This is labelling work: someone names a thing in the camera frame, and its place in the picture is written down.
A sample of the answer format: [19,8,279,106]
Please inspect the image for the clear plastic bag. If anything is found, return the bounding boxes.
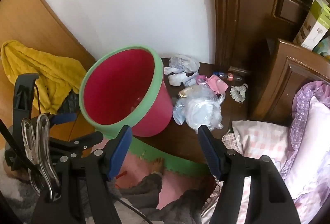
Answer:
[172,85,225,132]

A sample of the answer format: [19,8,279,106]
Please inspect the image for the white feather shuttlecock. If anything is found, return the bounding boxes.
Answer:
[230,83,248,103]

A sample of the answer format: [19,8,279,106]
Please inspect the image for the pink paper receipts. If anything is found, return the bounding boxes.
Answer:
[207,75,228,94]

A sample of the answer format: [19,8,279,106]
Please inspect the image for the red bin with green rim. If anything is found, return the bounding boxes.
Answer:
[79,45,172,139]

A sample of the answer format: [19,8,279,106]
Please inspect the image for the white tissue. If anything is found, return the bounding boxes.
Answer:
[168,72,187,87]

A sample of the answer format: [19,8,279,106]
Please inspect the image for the clear plastic blister tray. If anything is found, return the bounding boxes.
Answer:
[182,73,199,88]

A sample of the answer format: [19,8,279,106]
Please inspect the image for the metal spring clamp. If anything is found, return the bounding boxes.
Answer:
[21,114,60,202]

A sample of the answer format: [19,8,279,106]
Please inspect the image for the pink checked bedsheet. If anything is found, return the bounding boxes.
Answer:
[201,121,289,223]

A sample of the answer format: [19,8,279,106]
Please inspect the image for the black quilted handbag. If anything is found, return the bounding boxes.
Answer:
[57,91,79,113]

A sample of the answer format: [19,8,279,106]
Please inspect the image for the dark wooden nightstand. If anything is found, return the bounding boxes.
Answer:
[134,57,251,165]

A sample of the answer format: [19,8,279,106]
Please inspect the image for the green pink foam floor mat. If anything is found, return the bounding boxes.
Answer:
[115,137,214,210]

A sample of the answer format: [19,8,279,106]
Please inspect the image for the yellow fleece jacket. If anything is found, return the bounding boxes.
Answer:
[1,40,86,114]

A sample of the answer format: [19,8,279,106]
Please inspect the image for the small clear plastic bottle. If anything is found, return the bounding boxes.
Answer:
[213,72,243,82]

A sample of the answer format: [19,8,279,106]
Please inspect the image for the white printed plastic bag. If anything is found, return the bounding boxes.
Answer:
[164,54,200,75]

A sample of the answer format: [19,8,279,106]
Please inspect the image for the dark wooden headboard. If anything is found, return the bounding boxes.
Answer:
[215,0,329,126]

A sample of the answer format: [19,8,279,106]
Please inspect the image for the green white product box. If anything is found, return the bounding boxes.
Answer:
[293,0,329,51]

